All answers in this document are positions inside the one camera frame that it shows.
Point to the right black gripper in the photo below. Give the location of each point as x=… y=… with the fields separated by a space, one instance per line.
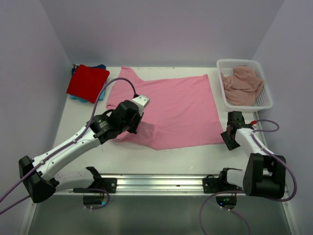
x=230 y=145

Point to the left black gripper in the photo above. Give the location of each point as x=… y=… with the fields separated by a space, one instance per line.
x=138 y=118

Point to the beige t shirt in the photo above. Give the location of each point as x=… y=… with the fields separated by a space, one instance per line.
x=243 y=87

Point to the white plastic basket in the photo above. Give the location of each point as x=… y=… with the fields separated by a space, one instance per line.
x=263 y=101

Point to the pink t shirt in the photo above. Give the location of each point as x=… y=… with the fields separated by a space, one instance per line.
x=181 y=113

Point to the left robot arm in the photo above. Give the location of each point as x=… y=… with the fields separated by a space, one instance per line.
x=41 y=175

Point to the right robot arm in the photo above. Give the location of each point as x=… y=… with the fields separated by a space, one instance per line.
x=264 y=175

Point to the red folded t shirt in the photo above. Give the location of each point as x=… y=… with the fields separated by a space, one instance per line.
x=87 y=82

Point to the dark blue folded t shirt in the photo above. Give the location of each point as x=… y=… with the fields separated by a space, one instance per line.
x=74 y=68

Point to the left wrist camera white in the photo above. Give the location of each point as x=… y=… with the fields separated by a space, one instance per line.
x=142 y=102

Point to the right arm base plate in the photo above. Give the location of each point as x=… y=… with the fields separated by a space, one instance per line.
x=212 y=184

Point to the aluminium mounting rail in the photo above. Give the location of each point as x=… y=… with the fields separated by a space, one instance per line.
x=136 y=184

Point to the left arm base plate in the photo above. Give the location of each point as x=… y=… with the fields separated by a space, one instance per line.
x=108 y=184

